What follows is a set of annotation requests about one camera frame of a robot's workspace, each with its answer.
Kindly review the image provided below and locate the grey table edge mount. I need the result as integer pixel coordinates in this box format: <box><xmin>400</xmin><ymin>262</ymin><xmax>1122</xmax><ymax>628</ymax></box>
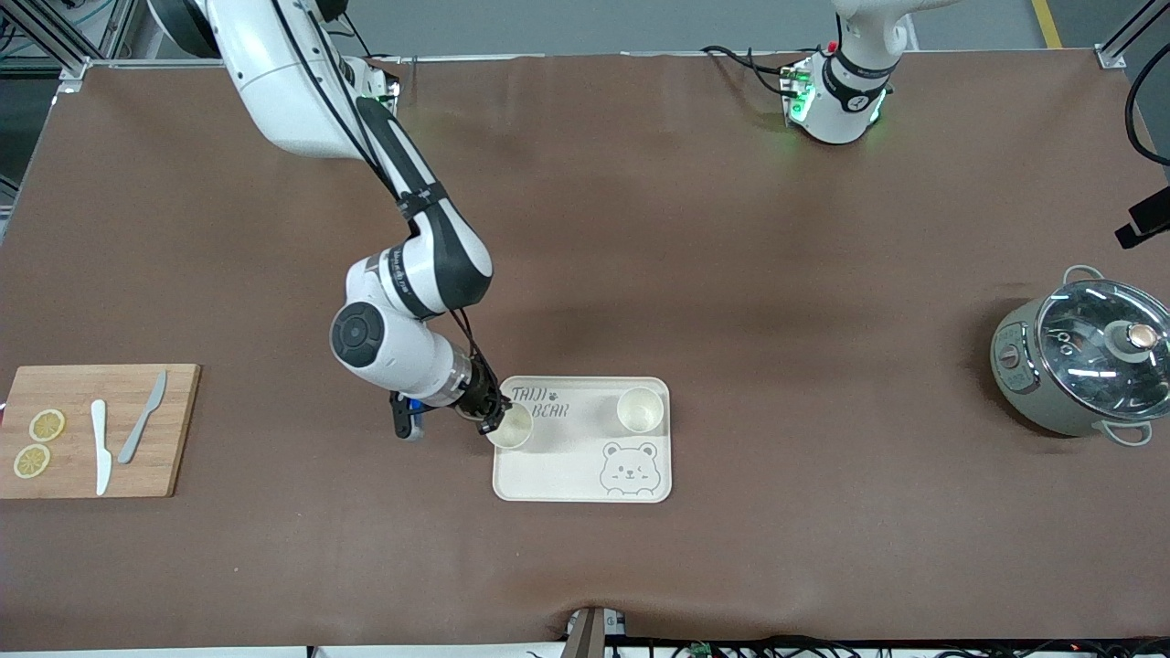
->
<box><xmin>565</xmin><ymin>605</ymin><xmax>630</xmax><ymax>658</ymax></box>

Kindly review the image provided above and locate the grey plastic knife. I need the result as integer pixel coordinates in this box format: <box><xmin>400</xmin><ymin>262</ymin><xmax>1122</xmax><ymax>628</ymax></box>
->
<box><xmin>117</xmin><ymin>370</ymin><xmax>169</xmax><ymax>465</ymax></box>

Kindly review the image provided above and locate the grey-green electric cooking pot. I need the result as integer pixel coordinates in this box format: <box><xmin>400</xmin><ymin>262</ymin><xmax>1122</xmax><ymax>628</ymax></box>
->
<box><xmin>990</xmin><ymin>264</ymin><xmax>1170</xmax><ymax>448</ymax></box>

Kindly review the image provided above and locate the bamboo cutting board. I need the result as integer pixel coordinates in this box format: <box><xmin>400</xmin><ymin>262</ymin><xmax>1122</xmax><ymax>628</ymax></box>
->
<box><xmin>0</xmin><ymin>364</ymin><xmax>201</xmax><ymax>500</ymax></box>

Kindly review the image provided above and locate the aluminium frame profile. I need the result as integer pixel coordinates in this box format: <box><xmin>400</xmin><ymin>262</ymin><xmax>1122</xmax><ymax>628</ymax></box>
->
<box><xmin>1094</xmin><ymin>0</ymin><xmax>1170</xmax><ymax>70</ymax></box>
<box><xmin>0</xmin><ymin>0</ymin><xmax>94</xmax><ymax>92</ymax></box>

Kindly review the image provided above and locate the white plastic knife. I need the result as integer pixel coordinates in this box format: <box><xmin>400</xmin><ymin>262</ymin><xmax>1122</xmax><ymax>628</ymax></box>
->
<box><xmin>90</xmin><ymin>398</ymin><xmax>113</xmax><ymax>497</ymax></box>

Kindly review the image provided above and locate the black cable bundle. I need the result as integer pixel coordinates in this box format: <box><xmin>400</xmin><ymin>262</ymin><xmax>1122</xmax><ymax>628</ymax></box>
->
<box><xmin>631</xmin><ymin>633</ymin><xmax>1170</xmax><ymax>658</ymax></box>

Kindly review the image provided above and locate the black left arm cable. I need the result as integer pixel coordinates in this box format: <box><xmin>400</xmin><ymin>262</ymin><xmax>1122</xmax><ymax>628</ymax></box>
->
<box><xmin>1124</xmin><ymin>68</ymin><xmax>1170</xmax><ymax>167</ymax></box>

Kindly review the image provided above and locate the white IKEA cup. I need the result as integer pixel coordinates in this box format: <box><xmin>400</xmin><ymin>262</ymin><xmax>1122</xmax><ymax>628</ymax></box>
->
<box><xmin>485</xmin><ymin>402</ymin><xmax>535</xmax><ymax>451</ymax></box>
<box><xmin>616</xmin><ymin>387</ymin><xmax>665</xmax><ymax>434</ymax></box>

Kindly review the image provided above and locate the white bear print tray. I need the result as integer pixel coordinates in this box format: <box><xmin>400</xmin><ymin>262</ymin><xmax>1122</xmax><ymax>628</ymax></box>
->
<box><xmin>492</xmin><ymin>376</ymin><xmax>673</xmax><ymax>504</ymax></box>

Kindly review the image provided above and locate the glass pot lid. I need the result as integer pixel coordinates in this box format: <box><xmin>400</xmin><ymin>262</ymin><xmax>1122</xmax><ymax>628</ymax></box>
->
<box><xmin>1035</xmin><ymin>279</ymin><xmax>1170</xmax><ymax>422</ymax></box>

